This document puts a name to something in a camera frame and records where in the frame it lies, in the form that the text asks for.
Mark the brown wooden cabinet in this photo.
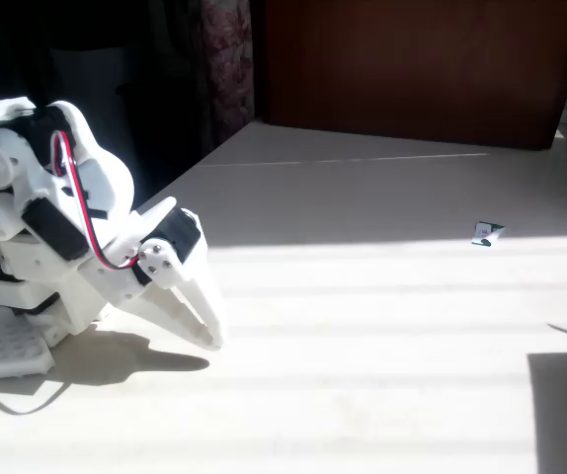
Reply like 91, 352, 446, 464
263, 0, 567, 152

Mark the floral curtain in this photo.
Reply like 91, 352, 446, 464
199, 0, 256, 147

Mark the green white paper label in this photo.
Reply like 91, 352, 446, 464
470, 221, 506, 248

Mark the red white black servo cable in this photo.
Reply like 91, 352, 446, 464
48, 128, 145, 272

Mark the white perforated base plate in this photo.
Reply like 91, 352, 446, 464
0, 310, 56, 384

